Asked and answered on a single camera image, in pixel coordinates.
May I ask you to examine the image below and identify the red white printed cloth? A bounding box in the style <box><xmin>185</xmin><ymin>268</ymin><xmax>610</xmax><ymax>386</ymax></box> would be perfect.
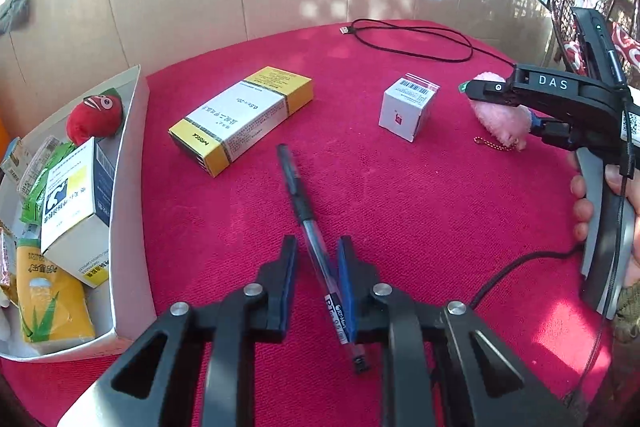
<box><xmin>570</xmin><ymin>22</ymin><xmax>640</xmax><ymax>75</ymax></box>

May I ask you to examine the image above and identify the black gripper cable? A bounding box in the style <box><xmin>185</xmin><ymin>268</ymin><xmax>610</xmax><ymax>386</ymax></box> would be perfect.
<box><xmin>467</xmin><ymin>244</ymin><xmax>583</xmax><ymax>308</ymax></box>

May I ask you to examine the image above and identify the pink plush keychain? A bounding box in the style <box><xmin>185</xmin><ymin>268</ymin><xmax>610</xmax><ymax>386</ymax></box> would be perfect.
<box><xmin>465</xmin><ymin>71</ymin><xmax>533</xmax><ymax>152</ymax></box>

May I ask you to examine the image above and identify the red plush toy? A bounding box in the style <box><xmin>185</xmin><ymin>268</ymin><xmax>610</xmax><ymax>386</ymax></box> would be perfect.
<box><xmin>67</xmin><ymin>88</ymin><xmax>123</xmax><ymax>145</ymax></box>

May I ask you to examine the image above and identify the person's right forearm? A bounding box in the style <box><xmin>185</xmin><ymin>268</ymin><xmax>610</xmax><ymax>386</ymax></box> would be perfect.
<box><xmin>612</xmin><ymin>284</ymin><xmax>640</xmax><ymax>343</ymax></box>

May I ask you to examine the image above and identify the small white cube box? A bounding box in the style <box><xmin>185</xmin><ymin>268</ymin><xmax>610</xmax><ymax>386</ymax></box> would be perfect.
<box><xmin>378</xmin><ymin>73</ymin><xmax>441</xmax><ymax>142</ymax></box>

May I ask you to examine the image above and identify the yellow white medicine box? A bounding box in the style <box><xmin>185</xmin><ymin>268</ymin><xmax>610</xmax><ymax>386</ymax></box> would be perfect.
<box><xmin>168</xmin><ymin>66</ymin><xmax>315</xmax><ymax>178</ymax></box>

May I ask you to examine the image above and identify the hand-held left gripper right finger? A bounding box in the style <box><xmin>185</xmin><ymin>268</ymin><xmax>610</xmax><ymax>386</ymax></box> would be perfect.
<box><xmin>336</xmin><ymin>236</ymin><xmax>583</xmax><ymax>427</ymax></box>

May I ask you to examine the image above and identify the grey rag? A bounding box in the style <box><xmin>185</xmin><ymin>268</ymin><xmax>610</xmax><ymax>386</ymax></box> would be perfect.
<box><xmin>0</xmin><ymin>0</ymin><xmax>38</xmax><ymax>35</ymax></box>

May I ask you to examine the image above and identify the black usb cable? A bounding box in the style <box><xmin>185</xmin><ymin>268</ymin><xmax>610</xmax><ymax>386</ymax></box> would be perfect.
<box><xmin>339</xmin><ymin>19</ymin><xmax>516</xmax><ymax>68</ymax></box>

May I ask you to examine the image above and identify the green snack packet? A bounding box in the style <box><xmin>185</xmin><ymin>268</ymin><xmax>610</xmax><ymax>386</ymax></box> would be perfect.
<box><xmin>20</xmin><ymin>167</ymin><xmax>51</xmax><ymax>224</ymax></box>
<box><xmin>42</xmin><ymin>142</ymin><xmax>77</xmax><ymax>180</ymax></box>

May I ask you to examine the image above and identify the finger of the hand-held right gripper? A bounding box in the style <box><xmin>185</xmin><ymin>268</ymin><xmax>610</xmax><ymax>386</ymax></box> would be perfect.
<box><xmin>459</xmin><ymin>74</ymin><xmax>516</xmax><ymax>106</ymax></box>
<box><xmin>527</xmin><ymin>109</ymin><xmax>572</xmax><ymax>150</ymax></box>

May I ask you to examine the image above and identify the white cardboard tray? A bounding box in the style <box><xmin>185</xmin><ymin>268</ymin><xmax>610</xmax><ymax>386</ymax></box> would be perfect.
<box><xmin>0</xmin><ymin>65</ymin><xmax>151</xmax><ymax>363</ymax></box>

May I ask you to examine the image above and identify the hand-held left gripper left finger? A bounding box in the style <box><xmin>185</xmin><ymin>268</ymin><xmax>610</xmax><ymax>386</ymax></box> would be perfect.
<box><xmin>57</xmin><ymin>234</ymin><xmax>301</xmax><ymax>427</ymax></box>

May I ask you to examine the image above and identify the person's right hand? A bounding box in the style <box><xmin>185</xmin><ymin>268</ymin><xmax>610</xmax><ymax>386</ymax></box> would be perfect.
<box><xmin>567</xmin><ymin>149</ymin><xmax>640</xmax><ymax>288</ymax></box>

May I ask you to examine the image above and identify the yellow green box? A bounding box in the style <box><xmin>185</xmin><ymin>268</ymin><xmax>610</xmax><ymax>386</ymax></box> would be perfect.
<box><xmin>15</xmin><ymin>239</ymin><xmax>96</xmax><ymax>344</ymax></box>

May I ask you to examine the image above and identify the blue white medicine box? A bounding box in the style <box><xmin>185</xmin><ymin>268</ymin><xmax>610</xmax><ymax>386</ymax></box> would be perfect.
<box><xmin>40</xmin><ymin>137</ymin><xmax>123</xmax><ymax>289</ymax></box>

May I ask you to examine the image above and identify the black gel pen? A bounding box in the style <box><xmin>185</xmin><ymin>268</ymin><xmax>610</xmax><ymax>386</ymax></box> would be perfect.
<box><xmin>276</xmin><ymin>143</ymin><xmax>371</xmax><ymax>375</ymax></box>

